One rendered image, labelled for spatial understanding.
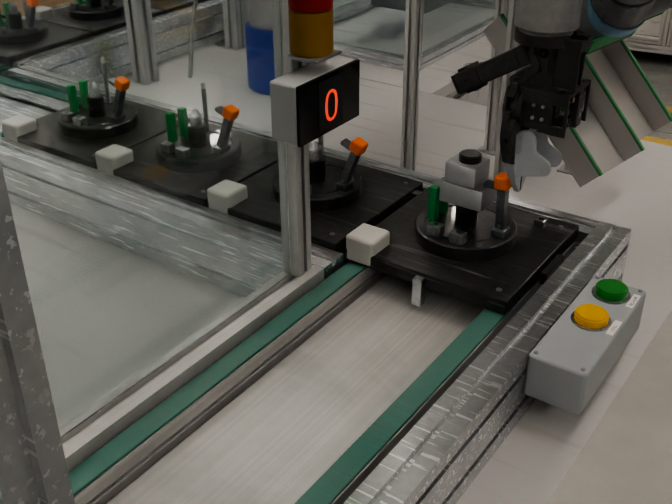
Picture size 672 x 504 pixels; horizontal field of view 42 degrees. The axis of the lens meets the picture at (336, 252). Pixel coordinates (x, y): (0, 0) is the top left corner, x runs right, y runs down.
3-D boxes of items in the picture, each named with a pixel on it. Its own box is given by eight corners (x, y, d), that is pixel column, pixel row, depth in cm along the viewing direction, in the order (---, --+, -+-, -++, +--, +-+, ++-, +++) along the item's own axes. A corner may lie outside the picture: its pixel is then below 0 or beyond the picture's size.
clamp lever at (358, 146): (353, 182, 130) (369, 143, 125) (345, 187, 129) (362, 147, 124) (334, 169, 131) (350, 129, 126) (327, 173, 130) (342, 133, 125)
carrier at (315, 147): (422, 193, 137) (426, 118, 131) (335, 257, 120) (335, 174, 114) (300, 158, 149) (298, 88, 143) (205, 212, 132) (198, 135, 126)
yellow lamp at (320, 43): (342, 49, 100) (342, 6, 97) (316, 60, 96) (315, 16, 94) (306, 42, 102) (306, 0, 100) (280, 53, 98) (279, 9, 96)
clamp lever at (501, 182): (510, 226, 117) (514, 174, 114) (504, 231, 116) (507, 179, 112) (486, 219, 119) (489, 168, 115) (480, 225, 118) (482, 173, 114)
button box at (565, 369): (639, 329, 114) (647, 289, 111) (579, 417, 99) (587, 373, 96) (587, 312, 117) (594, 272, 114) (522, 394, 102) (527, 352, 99)
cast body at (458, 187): (495, 200, 118) (500, 153, 115) (480, 213, 115) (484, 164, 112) (441, 185, 123) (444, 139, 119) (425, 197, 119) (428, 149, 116)
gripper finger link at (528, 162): (542, 208, 109) (550, 139, 104) (498, 196, 112) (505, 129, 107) (552, 199, 111) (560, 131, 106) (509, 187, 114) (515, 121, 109)
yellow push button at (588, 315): (611, 323, 106) (614, 309, 105) (600, 339, 103) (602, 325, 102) (580, 312, 108) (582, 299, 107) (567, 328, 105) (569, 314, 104)
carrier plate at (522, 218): (577, 237, 125) (579, 224, 124) (505, 315, 108) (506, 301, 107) (431, 195, 137) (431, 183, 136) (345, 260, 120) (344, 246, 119)
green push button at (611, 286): (630, 297, 111) (633, 284, 110) (620, 311, 108) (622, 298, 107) (600, 287, 113) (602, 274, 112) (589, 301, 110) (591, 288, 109)
